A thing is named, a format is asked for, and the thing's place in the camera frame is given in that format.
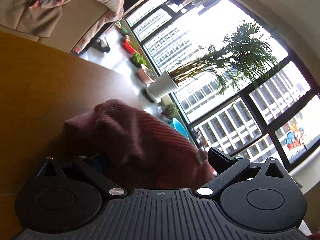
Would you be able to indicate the pink ribbed child's dress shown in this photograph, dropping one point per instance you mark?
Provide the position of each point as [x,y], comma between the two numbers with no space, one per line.
[135,149]

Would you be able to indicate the small green plant tray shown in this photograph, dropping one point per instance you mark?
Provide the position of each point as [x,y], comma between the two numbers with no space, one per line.
[138,60]

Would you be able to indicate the tall green potted plant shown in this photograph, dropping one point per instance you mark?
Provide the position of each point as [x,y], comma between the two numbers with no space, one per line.
[245,55]

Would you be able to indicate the red plastic basin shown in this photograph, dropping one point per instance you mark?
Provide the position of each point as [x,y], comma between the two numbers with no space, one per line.
[128,46]

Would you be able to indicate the floral pink blanket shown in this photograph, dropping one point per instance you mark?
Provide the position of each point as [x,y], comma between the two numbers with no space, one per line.
[79,22]

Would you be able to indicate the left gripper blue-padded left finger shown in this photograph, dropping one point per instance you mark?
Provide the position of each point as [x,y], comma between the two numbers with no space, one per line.
[111,188]

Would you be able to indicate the turquoise plastic basin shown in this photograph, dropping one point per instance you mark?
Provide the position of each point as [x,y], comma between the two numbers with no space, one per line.
[176,125]

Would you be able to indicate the white plant pot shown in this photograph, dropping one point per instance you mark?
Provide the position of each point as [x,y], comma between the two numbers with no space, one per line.
[161,87]

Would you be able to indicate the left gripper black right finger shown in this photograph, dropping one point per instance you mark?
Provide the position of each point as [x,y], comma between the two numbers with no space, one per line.
[228,169]

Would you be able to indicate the beige covered sofa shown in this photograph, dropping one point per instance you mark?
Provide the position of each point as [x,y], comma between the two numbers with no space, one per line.
[17,19]

